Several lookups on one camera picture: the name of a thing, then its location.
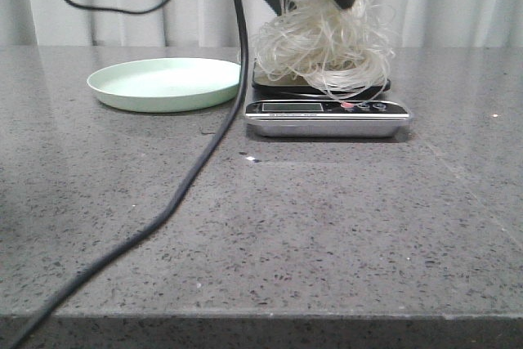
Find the white vermicelli bundle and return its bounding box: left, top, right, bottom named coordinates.
left=254, top=0, right=394, bottom=101

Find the white pleated curtain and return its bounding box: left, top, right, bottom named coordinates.
left=1, top=0, right=522, bottom=47

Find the digital kitchen scale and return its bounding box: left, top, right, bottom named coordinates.
left=244, top=63, right=413, bottom=138

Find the pale green round plate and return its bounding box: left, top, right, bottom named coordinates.
left=87, top=57, right=240, bottom=114

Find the thick black cable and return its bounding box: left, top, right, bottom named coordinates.
left=7, top=0, right=251, bottom=349

